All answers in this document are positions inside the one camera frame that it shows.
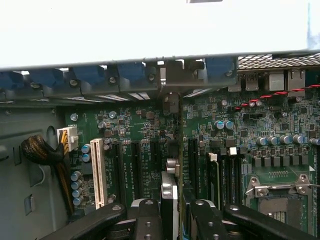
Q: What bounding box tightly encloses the black RAM slot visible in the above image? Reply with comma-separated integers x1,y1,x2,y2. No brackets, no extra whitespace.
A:
221,152,232,209
231,151,243,207

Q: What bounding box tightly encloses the black expansion slot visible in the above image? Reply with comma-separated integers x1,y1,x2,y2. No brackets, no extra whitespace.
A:
187,137,199,186
149,139,161,171
111,141,126,208
131,141,144,201

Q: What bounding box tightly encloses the white expansion slot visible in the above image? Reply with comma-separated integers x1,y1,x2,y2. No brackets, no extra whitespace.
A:
89,138,108,210

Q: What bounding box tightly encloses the CPU socket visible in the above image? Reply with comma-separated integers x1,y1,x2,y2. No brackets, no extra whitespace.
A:
244,173,320,226

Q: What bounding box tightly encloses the green motherboard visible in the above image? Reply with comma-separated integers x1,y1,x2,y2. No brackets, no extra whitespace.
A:
64,92,320,240

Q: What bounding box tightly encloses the white power connector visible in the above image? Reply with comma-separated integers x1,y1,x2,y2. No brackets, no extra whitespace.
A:
56,126,79,152

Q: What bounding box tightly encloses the open black PC case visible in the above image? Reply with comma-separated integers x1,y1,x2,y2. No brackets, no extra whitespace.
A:
0,0,320,240

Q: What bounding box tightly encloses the blue slot retention clip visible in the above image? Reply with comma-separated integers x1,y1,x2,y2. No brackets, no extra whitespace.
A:
28,68,63,88
71,65,106,85
0,71,25,90
204,57,236,81
117,62,146,83

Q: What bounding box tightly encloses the sleeved yellow black wire bundle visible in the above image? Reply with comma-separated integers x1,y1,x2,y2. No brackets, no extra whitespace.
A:
21,134,76,216

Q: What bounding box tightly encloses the red black twisted wire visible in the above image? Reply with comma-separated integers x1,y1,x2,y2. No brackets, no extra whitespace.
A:
234,84,320,111

